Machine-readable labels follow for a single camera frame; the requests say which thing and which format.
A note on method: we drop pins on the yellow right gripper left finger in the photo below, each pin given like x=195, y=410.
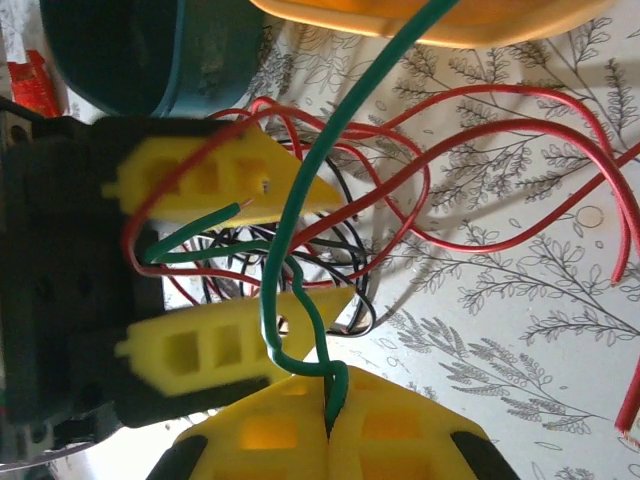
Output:
x=260, y=435

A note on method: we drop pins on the small red packet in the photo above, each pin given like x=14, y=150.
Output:
x=35, y=85

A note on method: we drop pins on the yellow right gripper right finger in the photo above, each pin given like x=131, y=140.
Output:
x=400, y=435

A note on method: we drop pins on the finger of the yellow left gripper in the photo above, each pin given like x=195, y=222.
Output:
x=210, y=350
x=210, y=175

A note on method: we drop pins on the orange plastic bin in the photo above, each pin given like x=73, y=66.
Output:
x=475, y=25

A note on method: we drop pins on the teal plastic bin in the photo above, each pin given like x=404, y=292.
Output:
x=125, y=55

